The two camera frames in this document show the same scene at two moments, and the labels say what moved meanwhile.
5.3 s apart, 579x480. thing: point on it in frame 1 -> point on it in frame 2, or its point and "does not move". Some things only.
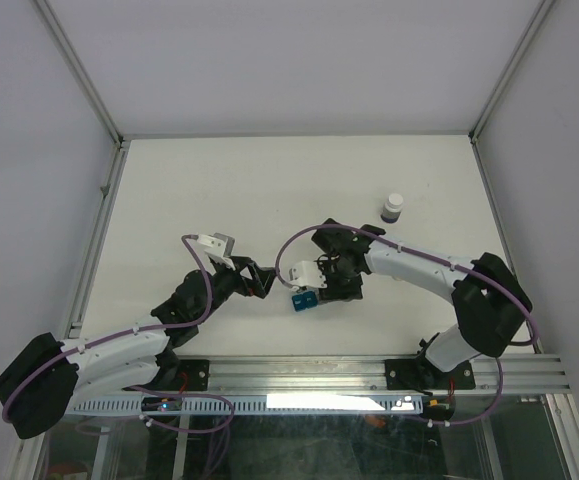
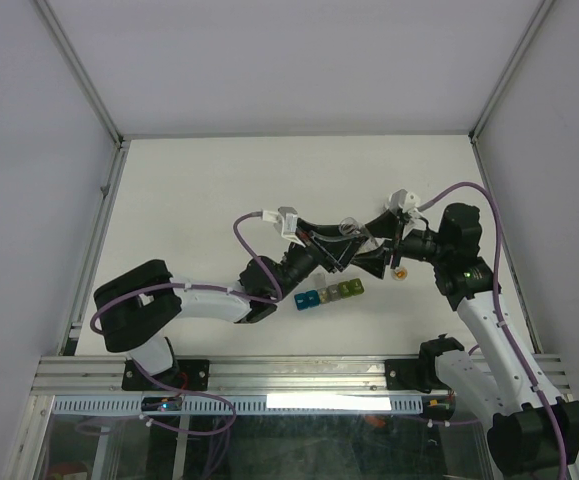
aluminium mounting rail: (364, 376) does not move
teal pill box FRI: (310, 299) does not move
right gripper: (334, 292) -> (372, 261)
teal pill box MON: (298, 302) does not move
